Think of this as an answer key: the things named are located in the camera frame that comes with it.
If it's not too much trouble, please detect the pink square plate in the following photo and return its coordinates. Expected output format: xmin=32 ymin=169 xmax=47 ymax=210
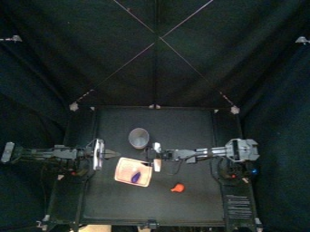
xmin=114 ymin=157 xmax=155 ymax=188

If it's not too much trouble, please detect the purple toy eggplant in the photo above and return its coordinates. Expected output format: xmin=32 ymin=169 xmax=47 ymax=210
xmin=130 ymin=171 xmax=143 ymax=184

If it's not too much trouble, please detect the lilac plastic cup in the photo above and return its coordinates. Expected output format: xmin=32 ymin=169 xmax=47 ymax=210
xmin=127 ymin=127 xmax=151 ymax=150

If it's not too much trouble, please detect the small red-orange toy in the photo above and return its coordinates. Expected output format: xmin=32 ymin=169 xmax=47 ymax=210
xmin=170 ymin=182 xmax=187 ymax=194

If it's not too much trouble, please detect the metal table edge clamp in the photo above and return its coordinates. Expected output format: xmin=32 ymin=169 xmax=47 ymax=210
xmin=253 ymin=217 xmax=265 ymax=232
xmin=35 ymin=214 xmax=53 ymax=232
xmin=137 ymin=219 xmax=162 ymax=231

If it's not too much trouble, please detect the white printed warning label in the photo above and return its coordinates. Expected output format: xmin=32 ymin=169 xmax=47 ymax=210
xmin=226 ymin=194 xmax=253 ymax=222

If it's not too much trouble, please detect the black cloth backdrop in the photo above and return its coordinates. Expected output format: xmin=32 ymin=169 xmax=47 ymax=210
xmin=0 ymin=0 xmax=310 ymax=232

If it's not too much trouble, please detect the thin diagonal brace wire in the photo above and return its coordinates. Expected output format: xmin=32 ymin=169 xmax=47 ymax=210
xmin=111 ymin=0 xmax=237 ymax=107
xmin=74 ymin=0 xmax=214 ymax=103

